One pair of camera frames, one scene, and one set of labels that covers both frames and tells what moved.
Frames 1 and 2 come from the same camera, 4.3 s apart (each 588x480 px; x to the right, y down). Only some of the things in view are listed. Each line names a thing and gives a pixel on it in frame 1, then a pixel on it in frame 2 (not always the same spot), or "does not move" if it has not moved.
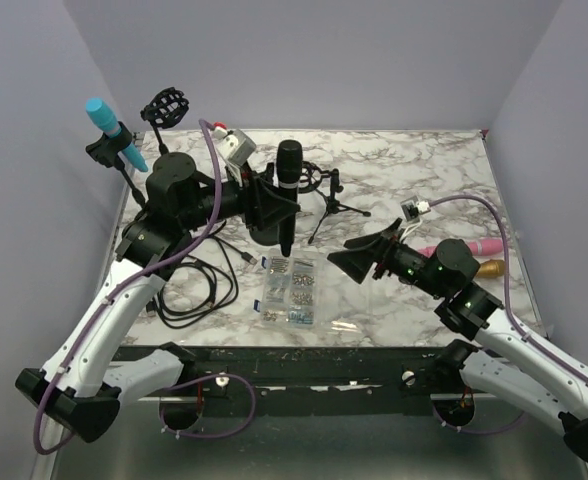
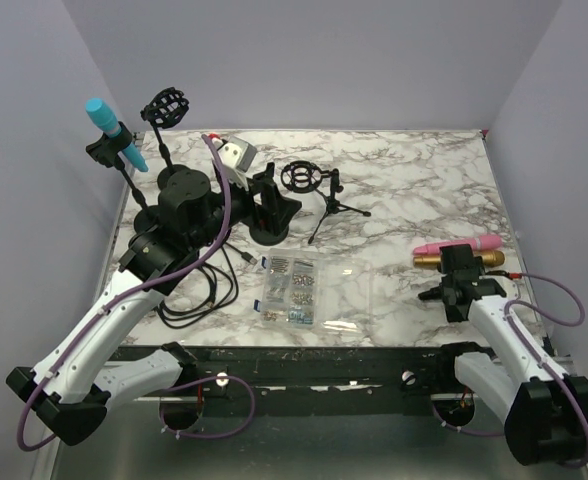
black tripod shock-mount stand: [312, 178] does not move
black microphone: [289, 168] → [432, 293]
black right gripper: [358, 262] → [453, 313]
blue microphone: [110, 127] does not move
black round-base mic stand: [266, 237] does not move
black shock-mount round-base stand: [165, 110] does not move
